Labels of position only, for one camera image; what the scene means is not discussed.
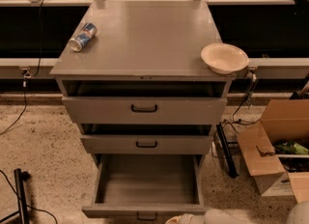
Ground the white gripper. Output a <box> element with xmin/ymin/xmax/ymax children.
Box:
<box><xmin>165</xmin><ymin>213</ymin><xmax>204</xmax><ymax>224</ymax></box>

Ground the grey bottom drawer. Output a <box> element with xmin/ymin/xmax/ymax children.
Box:
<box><xmin>82</xmin><ymin>154</ymin><xmax>206</xmax><ymax>221</ymax></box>

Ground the grey drawer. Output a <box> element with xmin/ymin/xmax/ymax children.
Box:
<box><xmin>82</xmin><ymin>154</ymin><xmax>206</xmax><ymax>221</ymax></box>
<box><xmin>63</xmin><ymin>81</ymin><xmax>226</xmax><ymax>125</ymax></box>
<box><xmin>81</xmin><ymin>125</ymin><xmax>212</xmax><ymax>154</ymax></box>

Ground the grey middle drawer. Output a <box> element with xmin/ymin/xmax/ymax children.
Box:
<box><xmin>81</xmin><ymin>125</ymin><xmax>212</xmax><ymax>154</ymax></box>

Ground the grey top drawer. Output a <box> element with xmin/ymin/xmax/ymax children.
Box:
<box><xmin>63</xmin><ymin>81</ymin><xmax>226</xmax><ymax>125</ymax></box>

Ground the grey drawer cabinet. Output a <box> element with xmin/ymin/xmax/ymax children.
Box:
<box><xmin>49</xmin><ymin>0</ymin><xmax>238</xmax><ymax>171</ymax></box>

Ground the black bar on floor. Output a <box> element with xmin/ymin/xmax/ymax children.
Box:
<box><xmin>216</xmin><ymin>124</ymin><xmax>239</xmax><ymax>179</ymax></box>

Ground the brown cardboard box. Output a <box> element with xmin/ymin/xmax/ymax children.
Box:
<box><xmin>238</xmin><ymin>99</ymin><xmax>309</xmax><ymax>203</ymax></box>

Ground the green bag in box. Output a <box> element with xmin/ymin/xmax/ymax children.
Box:
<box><xmin>274</xmin><ymin>141</ymin><xmax>309</xmax><ymax>155</ymax></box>

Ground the black stand leg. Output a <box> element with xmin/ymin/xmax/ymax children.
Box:
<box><xmin>0</xmin><ymin>168</ymin><xmax>30</xmax><ymax>224</ymax></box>

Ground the white bowl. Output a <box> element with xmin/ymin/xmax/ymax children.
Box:
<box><xmin>201</xmin><ymin>43</ymin><xmax>249</xmax><ymax>74</ymax></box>

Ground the blue silver soda can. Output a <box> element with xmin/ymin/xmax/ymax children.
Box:
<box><xmin>69</xmin><ymin>23</ymin><xmax>97</xmax><ymax>52</ymax></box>

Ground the black cables right floor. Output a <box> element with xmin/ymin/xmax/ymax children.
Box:
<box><xmin>211</xmin><ymin>70</ymin><xmax>268</xmax><ymax>161</ymax></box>

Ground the black cable left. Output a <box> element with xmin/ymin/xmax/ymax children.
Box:
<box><xmin>0</xmin><ymin>0</ymin><xmax>56</xmax><ymax>137</ymax></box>

